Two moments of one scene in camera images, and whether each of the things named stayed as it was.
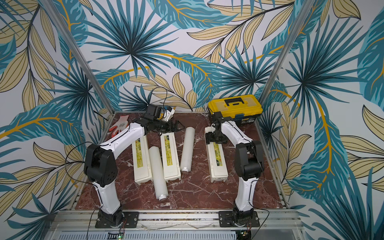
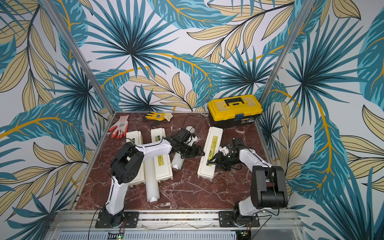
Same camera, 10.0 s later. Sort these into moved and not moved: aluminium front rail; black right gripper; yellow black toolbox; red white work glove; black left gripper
Moved: black left gripper; black right gripper
Not moved: yellow black toolbox; red white work glove; aluminium front rail
